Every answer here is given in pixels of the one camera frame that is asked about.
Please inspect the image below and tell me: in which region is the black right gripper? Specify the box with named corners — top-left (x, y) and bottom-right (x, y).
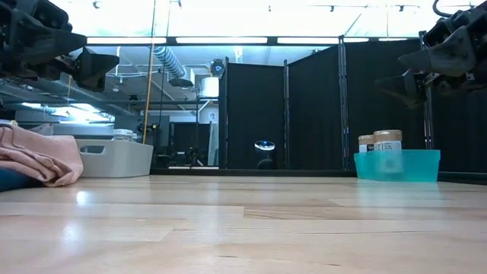
top-left (374, 1), bottom-right (487, 110)

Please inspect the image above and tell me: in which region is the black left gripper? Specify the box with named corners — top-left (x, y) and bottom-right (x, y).
top-left (0, 0), bottom-right (120, 93)

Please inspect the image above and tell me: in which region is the tan-lid spice jar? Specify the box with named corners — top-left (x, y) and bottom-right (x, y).
top-left (373, 129), bottom-right (404, 174)
top-left (358, 133), bottom-right (376, 154)

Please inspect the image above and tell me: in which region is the black partition pole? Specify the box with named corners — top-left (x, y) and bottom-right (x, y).
top-left (218, 56), bottom-right (230, 170)
top-left (282, 59), bottom-right (291, 170)
top-left (337, 34), bottom-right (350, 171)
top-left (418, 30), bottom-right (435, 151)

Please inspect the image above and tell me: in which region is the black curtain partition panel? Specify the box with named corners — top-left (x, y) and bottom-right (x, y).
top-left (288, 40), bottom-right (342, 171)
top-left (344, 37), bottom-right (424, 171)
top-left (427, 87), bottom-right (487, 175)
top-left (227, 62), bottom-right (286, 170)

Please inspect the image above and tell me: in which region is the yellow hanging pole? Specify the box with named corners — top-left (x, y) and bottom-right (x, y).
top-left (142, 0), bottom-right (157, 145)

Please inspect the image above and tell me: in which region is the teal translucent plastic bin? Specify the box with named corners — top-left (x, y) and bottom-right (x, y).
top-left (353, 148), bottom-right (441, 183)

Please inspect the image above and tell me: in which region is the pink folded cloth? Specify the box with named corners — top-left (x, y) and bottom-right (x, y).
top-left (0, 123), bottom-right (85, 188)

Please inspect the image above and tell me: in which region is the black hanging lamp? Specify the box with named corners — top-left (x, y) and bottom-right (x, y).
top-left (167, 77), bottom-right (195, 88)

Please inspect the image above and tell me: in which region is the dark blue cloth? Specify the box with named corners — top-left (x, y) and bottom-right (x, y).
top-left (0, 167), bottom-right (43, 193)

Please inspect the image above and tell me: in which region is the white cylinder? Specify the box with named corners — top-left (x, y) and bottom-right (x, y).
top-left (199, 75), bottom-right (221, 99)

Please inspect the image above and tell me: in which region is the round black device blue face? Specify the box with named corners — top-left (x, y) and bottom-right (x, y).
top-left (209, 58), bottom-right (227, 78)

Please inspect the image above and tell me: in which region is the black air purifier blue light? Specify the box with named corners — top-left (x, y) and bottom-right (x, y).
top-left (253, 139), bottom-right (277, 170)

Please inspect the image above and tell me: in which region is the silver spiral ceiling duct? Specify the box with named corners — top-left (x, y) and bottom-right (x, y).
top-left (0, 75), bottom-right (136, 117)

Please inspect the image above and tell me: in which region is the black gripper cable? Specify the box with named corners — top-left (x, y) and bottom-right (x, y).
top-left (431, 0), bottom-right (454, 19)

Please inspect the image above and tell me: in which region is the ribbed flexible duct hose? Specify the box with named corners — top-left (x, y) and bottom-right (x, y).
top-left (153, 45), bottom-right (188, 80)

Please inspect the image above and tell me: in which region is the white plastic bin with handle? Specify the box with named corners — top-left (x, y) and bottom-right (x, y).
top-left (75, 138), bottom-right (154, 179)

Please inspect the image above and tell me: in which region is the overhead frame bar with lights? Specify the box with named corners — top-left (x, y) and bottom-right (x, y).
top-left (85, 35), bottom-right (429, 47)

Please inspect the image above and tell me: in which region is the black table edge rail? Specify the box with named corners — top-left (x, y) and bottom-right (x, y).
top-left (149, 167), bottom-right (487, 186)

